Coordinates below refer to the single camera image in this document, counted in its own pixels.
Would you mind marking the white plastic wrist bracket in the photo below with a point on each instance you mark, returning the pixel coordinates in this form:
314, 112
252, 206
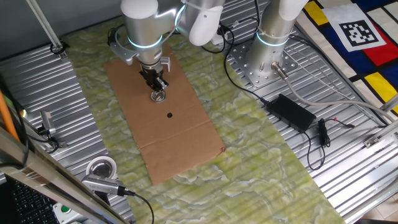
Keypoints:
165, 63

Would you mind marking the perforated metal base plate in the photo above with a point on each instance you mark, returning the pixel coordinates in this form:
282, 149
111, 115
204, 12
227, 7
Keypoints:
258, 79

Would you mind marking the large round steel bowl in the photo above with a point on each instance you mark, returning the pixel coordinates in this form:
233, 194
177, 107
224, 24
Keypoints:
101, 168

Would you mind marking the grey box green button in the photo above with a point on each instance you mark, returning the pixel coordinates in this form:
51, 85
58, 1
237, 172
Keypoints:
66, 209

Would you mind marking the silver metal frame bar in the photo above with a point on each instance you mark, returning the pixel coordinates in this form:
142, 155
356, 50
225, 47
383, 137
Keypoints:
46, 177

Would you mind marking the white fiducial tag sheet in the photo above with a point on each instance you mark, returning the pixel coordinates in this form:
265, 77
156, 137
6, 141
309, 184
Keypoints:
357, 31

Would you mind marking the silver depth camera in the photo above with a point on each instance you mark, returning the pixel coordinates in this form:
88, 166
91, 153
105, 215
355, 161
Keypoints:
102, 184

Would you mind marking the black keyboard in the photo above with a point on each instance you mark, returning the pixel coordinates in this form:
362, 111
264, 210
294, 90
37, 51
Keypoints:
28, 205

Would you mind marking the grey metal clamp tool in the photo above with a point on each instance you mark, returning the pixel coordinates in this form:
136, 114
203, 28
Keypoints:
47, 123

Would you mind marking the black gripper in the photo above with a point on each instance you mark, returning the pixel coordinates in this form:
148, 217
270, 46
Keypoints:
150, 76

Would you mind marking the green marble pattern mat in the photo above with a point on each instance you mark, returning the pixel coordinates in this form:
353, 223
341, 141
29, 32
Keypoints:
248, 155

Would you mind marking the aluminium frame profile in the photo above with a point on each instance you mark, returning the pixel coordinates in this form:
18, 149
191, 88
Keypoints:
382, 133

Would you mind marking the silver slanted support pole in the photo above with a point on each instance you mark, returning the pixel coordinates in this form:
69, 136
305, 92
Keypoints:
46, 26

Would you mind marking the brown cardboard sheet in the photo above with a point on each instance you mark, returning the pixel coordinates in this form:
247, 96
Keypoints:
174, 146

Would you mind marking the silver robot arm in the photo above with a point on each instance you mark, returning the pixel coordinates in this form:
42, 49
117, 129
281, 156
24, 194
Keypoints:
146, 28

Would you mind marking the black round marker dot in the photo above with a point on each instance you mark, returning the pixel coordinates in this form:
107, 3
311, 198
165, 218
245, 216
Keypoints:
169, 115

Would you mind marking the black power adapter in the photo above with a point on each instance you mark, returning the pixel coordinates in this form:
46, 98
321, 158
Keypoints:
290, 112

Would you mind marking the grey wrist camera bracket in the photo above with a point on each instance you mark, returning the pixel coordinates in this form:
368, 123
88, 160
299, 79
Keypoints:
122, 53

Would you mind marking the colourful block pattern cloth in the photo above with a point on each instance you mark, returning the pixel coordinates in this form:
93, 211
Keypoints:
373, 53

